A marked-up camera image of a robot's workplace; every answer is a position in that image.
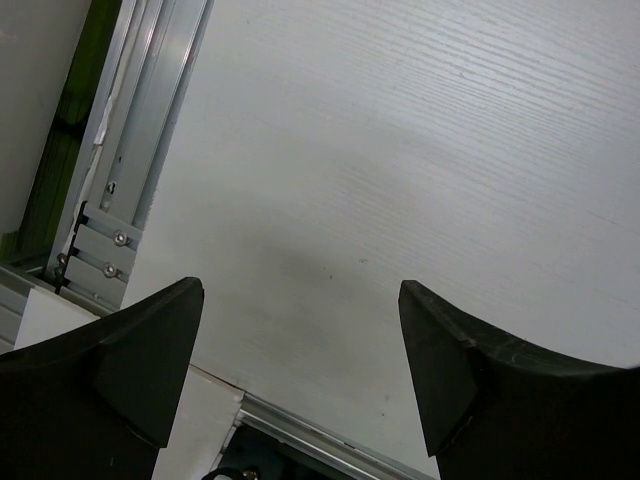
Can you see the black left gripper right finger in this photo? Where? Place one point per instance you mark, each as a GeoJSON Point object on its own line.
{"type": "Point", "coordinates": [495, 406]}

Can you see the aluminium frame rail front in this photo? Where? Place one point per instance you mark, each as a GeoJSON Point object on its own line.
{"type": "Point", "coordinates": [323, 446]}

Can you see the aluminium frame rail left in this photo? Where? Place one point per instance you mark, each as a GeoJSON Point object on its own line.
{"type": "Point", "coordinates": [140, 92]}

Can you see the aluminium frame rail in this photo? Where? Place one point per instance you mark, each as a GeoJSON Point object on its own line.
{"type": "Point", "coordinates": [323, 446]}
{"type": "Point", "coordinates": [140, 92]}

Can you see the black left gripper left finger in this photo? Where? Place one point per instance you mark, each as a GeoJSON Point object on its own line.
{"type": "Point", "coordinates": [99, 402]}

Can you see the white foam board panel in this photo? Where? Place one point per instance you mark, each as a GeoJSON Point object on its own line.
{"type": "Point", "coordinates": [207, 407]}

